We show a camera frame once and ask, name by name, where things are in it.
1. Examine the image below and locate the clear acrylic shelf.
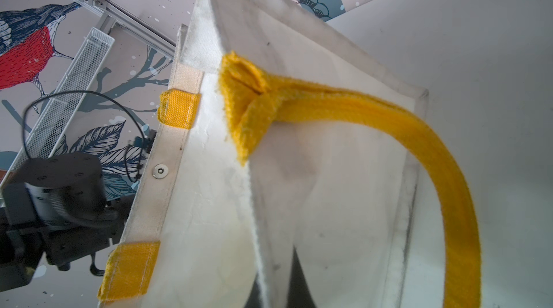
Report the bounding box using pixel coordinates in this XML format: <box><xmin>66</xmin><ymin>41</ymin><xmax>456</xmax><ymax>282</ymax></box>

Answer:
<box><xmin>1</xmin><ymin>27</ymin><xmax>115</xmax><ymax>185</ymax></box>

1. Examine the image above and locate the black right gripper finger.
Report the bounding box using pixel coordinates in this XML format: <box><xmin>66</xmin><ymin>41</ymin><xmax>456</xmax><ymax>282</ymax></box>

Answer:
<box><xmin>287</xmin><ymin>249</ymin><xmax>316</xmax><ymax>308</ymax></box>

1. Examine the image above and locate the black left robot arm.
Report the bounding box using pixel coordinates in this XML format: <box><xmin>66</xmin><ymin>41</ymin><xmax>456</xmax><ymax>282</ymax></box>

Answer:
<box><xmin>1</xmin><ymin>152</ymin><xmax>135</xmax><ymax>292</ymax></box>

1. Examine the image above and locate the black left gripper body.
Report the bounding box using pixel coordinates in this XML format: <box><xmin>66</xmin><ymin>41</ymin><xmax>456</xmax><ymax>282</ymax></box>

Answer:
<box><xmin>1</xmin><ymin>152</ymin><xmax>134</xmax><ymax>269</ymax></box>

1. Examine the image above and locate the white pouch with yellow handles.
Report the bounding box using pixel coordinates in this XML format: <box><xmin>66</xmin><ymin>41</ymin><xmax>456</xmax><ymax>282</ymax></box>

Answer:
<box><xmin>98</xmin><ymin>0</ymin><xmax>482</xmax><ymax>307</ymax></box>

